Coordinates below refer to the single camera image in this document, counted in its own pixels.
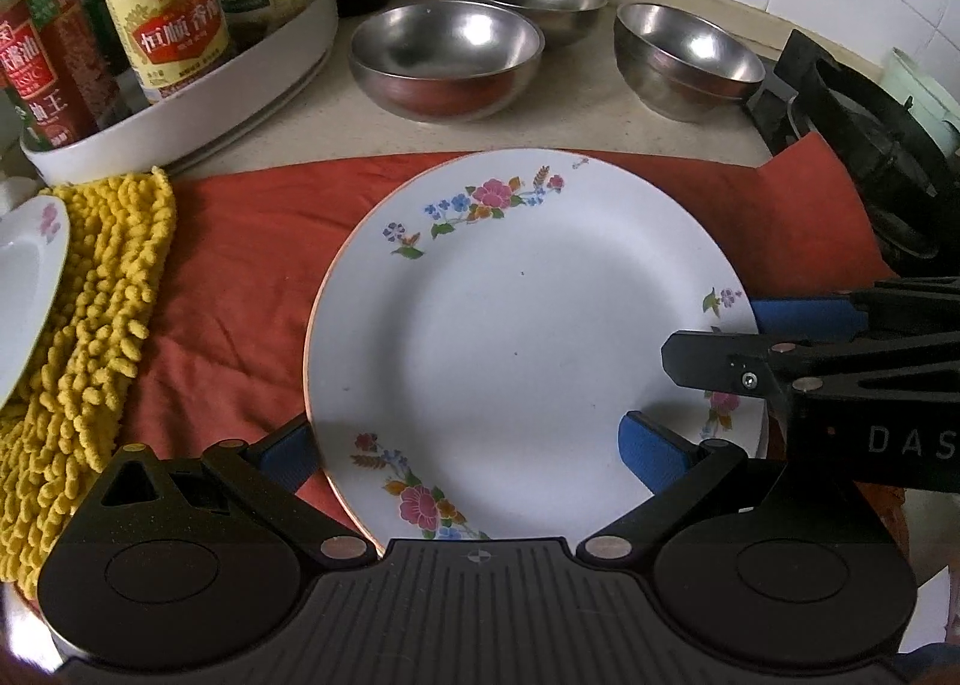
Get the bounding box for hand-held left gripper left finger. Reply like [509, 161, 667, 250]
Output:
[97, 411, 380, 571]

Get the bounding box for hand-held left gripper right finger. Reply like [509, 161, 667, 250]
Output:
[576, 411, 785, 571]

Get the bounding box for large white floral plate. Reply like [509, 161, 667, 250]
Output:
[306, 149, 767, 545]

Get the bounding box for pale green container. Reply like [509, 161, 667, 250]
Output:
[881, 47, 960, 157]

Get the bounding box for red label sauce bottle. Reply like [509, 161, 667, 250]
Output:
[0, 0, 102, 154]

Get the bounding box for white rotating condiment rack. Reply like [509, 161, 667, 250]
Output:
[19, 0, 338, 189]

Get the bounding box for yellow chenille cloth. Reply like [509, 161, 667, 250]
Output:
[0, 166, 178, 600]

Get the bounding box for orange cloth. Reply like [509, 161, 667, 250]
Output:
[112, 130, 899, 536]

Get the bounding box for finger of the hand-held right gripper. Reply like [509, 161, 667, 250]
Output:
[750, 276, 960, 341]
[660, 330, 960, 402]

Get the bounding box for dark red sauce bottle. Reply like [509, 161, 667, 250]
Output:
[45, 0, 134, 131]

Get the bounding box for yellow red label vinegar bottle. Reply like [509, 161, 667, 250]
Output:
[90, 0, 233, 106]

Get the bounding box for black gas stove burner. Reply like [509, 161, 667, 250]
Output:
[742, 29, 960, 281]

